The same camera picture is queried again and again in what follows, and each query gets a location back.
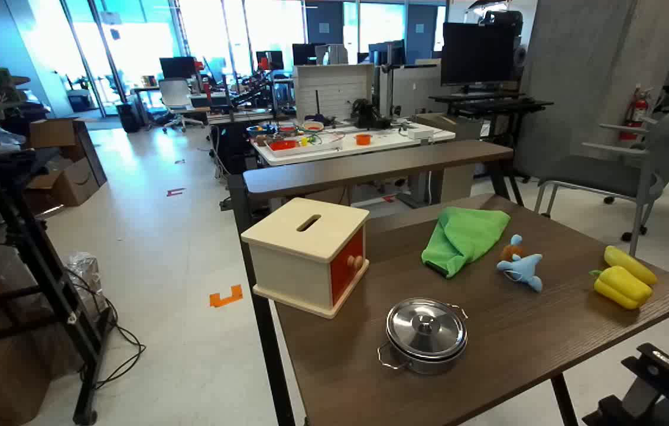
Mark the silver pot lid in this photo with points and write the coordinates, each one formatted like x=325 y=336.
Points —
x=426 y=326

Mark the stainless steel pot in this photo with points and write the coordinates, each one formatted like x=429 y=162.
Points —
x=397 y=361

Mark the blue plush toy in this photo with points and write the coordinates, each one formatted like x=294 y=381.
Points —
x=518 y=264

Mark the yellow banana toy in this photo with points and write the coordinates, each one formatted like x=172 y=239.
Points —
x=624 y=279

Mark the brown wooden bench table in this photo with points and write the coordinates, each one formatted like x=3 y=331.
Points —
x=442 y=162

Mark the wooden box with orange drawer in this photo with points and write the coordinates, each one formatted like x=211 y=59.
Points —
x=307 y=253

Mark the white cluttered table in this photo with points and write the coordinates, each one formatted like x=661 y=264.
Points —
x=333 y=142

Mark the green cloth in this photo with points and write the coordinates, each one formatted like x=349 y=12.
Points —
x=458 y=236

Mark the black computer monitor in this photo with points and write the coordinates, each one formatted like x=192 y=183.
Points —
x=481 y=52

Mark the cardboard boxes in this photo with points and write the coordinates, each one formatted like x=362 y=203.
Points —
x=69 y=167

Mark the grey chair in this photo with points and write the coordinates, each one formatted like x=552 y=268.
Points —
x=635 y=174

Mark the red fire extinguisher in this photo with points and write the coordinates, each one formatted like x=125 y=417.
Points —
x=634 y=113

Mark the black stand base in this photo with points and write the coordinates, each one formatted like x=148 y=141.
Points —
x=645 y=403

